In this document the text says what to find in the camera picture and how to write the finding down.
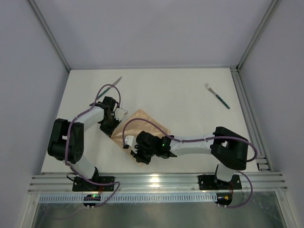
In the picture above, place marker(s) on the left controller board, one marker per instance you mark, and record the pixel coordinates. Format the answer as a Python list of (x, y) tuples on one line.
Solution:
[(91, 200)]

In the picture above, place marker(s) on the green handled knife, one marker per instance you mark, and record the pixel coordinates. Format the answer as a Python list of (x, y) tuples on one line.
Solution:
[(109, 87)]

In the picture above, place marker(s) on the right rear aluminium post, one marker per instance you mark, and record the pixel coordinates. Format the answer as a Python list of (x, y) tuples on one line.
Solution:
[(263, 23)]

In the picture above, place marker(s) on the front aluminium rail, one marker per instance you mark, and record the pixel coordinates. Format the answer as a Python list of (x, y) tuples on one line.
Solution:
[(162, 182)]

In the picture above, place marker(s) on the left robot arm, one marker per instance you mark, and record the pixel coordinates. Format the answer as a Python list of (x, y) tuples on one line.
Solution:
[(66, 142)]

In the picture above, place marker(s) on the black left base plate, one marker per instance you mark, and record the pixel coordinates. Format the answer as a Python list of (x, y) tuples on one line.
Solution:
[(81, 185)]

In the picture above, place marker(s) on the right controller board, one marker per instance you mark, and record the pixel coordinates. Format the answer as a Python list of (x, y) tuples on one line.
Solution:
[(223, 200)]

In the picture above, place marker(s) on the aluminium frame rail right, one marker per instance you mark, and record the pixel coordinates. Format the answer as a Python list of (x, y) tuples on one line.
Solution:
[(263, 163)]

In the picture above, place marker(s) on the beige cloth napkin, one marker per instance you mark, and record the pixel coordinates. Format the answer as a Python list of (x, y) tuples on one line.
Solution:
[(136, 123)]

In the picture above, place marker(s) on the controller board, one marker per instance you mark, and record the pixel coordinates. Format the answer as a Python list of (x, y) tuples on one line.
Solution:
[(223, 200), (91, 200)]

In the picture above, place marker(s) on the green handled fork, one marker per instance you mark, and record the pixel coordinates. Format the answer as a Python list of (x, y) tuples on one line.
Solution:
[(208, 87)]

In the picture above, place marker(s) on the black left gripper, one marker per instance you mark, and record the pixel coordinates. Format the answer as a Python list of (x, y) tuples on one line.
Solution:
[(107, 128)]

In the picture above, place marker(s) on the aluminium post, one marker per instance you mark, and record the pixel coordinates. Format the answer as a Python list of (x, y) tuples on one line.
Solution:
[(263, 23), (48, 32)]

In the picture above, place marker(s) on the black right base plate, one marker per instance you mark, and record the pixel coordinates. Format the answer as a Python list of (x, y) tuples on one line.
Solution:
[(209, 182)]

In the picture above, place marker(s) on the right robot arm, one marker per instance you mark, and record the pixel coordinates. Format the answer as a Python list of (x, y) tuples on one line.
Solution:
[(229, 148)]

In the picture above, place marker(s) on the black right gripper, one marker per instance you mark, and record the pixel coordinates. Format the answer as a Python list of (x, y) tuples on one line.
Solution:
[(141, 155)]

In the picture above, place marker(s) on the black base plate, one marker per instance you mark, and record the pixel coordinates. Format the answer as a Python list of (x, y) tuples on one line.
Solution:
[(209, 182), (81, 185)]

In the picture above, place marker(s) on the left rear aluminium post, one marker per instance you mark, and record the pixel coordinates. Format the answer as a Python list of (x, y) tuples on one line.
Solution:
[(48, 32)]

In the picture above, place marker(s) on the slotted cable duct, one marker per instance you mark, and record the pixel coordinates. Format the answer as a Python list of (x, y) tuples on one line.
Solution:
[(131, 198)]

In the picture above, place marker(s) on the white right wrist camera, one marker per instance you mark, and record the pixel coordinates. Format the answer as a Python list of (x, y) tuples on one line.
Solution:
[(130, 143)]

